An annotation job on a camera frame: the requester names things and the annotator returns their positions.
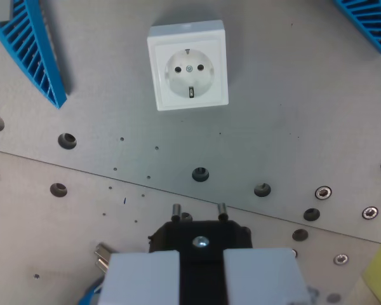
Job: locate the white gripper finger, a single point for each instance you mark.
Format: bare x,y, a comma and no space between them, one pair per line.
139,279
260,276

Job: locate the black plug with metal pins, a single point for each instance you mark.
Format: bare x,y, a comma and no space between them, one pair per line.
200,232

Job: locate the silver hex socket screw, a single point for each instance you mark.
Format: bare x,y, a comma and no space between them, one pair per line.
340,259
323,192
370,212

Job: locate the small metal cylinder pieces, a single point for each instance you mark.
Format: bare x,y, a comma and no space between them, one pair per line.
102,258

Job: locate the blue plastic part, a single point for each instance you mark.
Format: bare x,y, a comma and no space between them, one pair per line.
90,294

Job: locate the blue ribbed plastic wedge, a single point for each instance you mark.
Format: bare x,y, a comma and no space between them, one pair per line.
373,22
31,54

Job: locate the white wall socket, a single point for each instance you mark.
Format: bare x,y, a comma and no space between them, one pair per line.
188,65

